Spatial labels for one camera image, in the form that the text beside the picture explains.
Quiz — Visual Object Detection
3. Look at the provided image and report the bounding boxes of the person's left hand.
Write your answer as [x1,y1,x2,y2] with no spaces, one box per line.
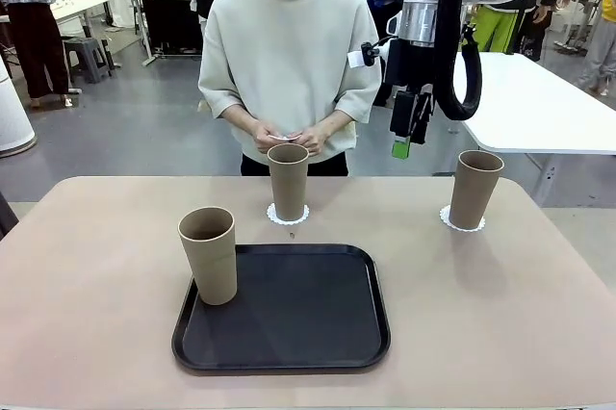
[294,124,329,157]

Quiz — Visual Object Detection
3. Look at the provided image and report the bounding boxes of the black cabinet desk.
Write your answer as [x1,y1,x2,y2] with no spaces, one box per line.
[129,0,206,64]

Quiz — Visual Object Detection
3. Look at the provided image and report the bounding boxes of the person's right hand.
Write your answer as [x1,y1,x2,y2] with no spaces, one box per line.
[250,121,285,155]

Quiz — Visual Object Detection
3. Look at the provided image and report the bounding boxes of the grey step stool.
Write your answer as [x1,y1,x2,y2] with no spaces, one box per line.
[62,37,116,85]

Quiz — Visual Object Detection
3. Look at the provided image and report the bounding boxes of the white background work table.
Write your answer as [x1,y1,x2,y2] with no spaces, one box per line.
[47,0,113,26]

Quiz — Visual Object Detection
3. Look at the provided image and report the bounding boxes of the bystander in yellow top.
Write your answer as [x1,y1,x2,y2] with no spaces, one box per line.
[575,0,616,96]

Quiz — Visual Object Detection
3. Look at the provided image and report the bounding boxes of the brown paper cup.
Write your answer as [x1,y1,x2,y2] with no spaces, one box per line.
[266,142,310,221]
[449,149,505,230]
[177,206,240,307]

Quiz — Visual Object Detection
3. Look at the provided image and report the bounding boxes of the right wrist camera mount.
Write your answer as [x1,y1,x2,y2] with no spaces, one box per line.
[360,13,403,67]

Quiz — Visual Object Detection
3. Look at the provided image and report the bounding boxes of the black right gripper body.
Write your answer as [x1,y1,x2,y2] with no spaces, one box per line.
[384,38,437,93]

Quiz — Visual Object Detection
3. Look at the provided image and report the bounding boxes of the bystander in lime green trousers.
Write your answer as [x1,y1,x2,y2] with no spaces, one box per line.
[474,0,569,63]

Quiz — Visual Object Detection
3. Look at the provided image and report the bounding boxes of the person's left forearm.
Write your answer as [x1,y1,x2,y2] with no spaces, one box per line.
[315,109,355,140]

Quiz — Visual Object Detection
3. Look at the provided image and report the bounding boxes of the person's black trousers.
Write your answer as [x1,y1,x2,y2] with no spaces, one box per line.
[240,152,350,177]

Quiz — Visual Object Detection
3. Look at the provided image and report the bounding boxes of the person's right forearm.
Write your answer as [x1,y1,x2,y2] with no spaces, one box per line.
[223,106,264,140]

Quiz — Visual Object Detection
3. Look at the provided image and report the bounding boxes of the black plastic tray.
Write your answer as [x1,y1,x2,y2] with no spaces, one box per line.
[170,243,392,376]

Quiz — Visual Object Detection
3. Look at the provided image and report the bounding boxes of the black corrugated cable hose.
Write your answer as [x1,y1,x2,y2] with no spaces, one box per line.
[435,0,484,122]

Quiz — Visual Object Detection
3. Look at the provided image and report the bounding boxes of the person's beige shirt torso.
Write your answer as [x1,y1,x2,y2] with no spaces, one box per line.
[197,0,383,166]

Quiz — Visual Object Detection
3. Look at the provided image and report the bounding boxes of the large white table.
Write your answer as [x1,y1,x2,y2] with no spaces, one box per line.
[447,51,616,207]

